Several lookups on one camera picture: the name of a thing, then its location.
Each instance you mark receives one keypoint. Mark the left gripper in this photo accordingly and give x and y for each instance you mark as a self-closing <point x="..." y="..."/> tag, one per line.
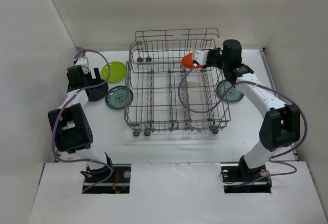
<point x="91" y="81"/>

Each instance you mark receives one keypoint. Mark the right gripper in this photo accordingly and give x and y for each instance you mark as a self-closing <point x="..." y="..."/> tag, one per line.
<point x="208" y="58"/>

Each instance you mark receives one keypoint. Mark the lime green plate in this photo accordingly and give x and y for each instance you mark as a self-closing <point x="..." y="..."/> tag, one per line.
<point x="113" y="72"/>

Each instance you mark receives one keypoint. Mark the black plate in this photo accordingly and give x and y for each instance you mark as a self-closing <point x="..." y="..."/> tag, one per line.
<point x="96" y="94"/>

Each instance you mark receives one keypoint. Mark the orange plate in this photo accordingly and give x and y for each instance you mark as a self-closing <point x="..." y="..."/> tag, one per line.
<point x="187" y="61"/>

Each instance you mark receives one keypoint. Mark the blue floral plate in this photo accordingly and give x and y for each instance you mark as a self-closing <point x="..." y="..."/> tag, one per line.
<point x="233" y="96"/>
<point x="119" y="97"/>

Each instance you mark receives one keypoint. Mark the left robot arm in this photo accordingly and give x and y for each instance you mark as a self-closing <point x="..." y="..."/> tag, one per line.
<point x="71" y="131"/>

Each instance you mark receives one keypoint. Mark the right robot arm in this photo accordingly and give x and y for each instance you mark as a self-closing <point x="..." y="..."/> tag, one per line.
<point x="281" y="121"/>

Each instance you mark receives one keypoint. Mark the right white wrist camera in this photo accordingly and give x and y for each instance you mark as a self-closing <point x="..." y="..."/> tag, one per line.
<point x="199" y="57"/>

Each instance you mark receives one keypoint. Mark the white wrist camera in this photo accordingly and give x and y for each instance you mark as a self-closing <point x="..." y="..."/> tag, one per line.
<point x="82" y="61"/>
<point x="199" y="57"/>

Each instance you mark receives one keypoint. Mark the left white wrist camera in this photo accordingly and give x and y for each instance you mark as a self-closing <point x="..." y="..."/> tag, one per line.
<point x="82" y="61"/>

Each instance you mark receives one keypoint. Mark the grey wire dish rack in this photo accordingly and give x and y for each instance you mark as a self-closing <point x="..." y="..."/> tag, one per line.
<point x="167" y="97"/>

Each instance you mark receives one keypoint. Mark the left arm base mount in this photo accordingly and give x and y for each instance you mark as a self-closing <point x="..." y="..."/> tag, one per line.
<point x="96" y="181"/>

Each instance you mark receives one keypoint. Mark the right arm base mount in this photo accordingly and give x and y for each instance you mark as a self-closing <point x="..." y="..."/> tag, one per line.
<point x="235" y="181"/>

